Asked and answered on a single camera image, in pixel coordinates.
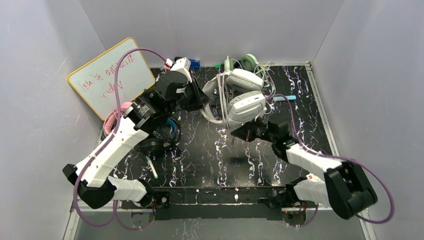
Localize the white headphones with cable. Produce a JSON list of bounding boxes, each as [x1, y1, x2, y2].
[[200, 68, 266, 130]]

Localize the black blue headphones with cable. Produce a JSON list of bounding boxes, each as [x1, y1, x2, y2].
[[135, 116, 182, 158]]

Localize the pink headphones with cable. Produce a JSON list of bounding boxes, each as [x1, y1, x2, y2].
[[102, 102, 132, 136]]

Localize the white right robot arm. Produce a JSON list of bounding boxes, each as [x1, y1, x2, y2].
[[230, 120, 378, 220]]

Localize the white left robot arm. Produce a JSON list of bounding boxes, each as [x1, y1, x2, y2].
[[62, 57, 207, 209]]

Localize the blue black marker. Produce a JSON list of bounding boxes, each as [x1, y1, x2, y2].
[[174, 56, 201, 69]]

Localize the light blue marker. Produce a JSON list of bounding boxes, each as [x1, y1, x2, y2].
[[272, 95, 297, 102]]

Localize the yellow framed whiteboard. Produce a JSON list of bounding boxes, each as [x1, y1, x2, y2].
[[67, 37, 156, 120]]

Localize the white green marker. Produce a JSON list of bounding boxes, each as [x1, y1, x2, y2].
[[145, 155, 159, 179]]

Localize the green headphones with cable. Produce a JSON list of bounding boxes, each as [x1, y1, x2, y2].
[[222, 53, 276, 100]]

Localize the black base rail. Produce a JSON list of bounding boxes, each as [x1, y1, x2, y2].
[[71, 185, 365, 223]]

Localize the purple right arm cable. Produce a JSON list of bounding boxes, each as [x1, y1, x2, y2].
[[271, 94, 396, 229]]

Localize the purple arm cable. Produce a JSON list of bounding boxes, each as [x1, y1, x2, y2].
[[271, 94, 396, 229], [72, 47, 170, 231]]

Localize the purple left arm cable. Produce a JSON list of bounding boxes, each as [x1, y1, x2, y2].
[[72, 47, 170, 231]]

